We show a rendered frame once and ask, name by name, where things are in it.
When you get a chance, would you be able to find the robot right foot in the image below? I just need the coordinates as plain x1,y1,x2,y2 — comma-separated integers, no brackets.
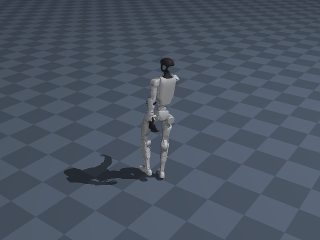
157,168,165,178

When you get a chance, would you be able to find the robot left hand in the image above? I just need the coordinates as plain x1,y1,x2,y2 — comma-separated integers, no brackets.
148,117,159,133

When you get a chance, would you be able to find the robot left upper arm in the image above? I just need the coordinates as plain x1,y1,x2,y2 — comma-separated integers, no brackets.
150,78,161,104

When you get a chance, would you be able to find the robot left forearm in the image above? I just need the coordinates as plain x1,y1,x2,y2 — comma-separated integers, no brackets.
147,98,155,122

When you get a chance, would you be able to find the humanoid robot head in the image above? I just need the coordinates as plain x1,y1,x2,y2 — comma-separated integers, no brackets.
160,58,175,79

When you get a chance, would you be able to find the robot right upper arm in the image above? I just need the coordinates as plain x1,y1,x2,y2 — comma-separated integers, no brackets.
173,75,180,85

